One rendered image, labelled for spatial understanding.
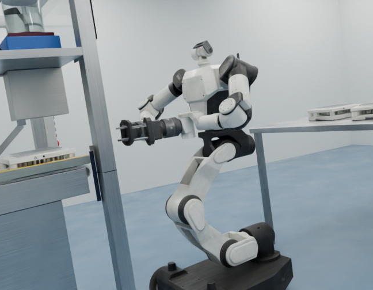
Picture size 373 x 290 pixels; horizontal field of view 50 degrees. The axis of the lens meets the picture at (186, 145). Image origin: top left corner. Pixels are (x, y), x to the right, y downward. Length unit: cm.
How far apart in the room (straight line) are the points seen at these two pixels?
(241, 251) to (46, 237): 98
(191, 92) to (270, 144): 448
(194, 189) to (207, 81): 52
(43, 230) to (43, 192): 15
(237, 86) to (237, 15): 461
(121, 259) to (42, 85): 78
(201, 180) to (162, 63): 387
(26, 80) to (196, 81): 77
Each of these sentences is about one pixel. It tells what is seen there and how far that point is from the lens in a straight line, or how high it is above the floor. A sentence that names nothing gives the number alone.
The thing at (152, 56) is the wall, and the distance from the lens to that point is 568.
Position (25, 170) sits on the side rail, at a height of 91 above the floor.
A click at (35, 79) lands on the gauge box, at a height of 125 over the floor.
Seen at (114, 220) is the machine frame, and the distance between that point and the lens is 161.
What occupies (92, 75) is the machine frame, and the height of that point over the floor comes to 122.
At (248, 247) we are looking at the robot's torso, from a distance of 215.
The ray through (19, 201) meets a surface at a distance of 156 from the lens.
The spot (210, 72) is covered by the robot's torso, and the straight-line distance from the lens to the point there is 194.
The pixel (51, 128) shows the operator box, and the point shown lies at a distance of 251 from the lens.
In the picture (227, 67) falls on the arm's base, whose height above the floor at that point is 120.
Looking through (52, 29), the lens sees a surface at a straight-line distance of 210.
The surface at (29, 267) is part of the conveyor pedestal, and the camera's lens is 166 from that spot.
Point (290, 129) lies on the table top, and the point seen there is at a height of 82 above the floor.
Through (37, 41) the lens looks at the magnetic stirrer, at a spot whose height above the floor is 138.
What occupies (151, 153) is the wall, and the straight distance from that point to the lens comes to 560.
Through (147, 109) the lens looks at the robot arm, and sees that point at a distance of 231.
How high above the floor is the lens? 106
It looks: 6 degrees down
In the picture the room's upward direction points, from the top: 8 degrees counter-clockwise
